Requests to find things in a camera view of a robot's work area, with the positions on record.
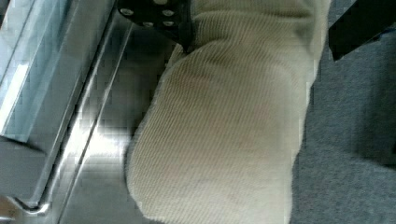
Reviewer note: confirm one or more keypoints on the green towel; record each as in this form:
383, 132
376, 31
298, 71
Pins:
219, 141

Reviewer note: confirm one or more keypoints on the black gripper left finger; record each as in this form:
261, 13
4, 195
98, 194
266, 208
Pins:
171, 18

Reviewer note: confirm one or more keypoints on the stainless steel toaster oven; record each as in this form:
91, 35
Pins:
77, 77

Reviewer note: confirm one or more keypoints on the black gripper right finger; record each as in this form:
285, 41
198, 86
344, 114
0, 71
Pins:
364, 22

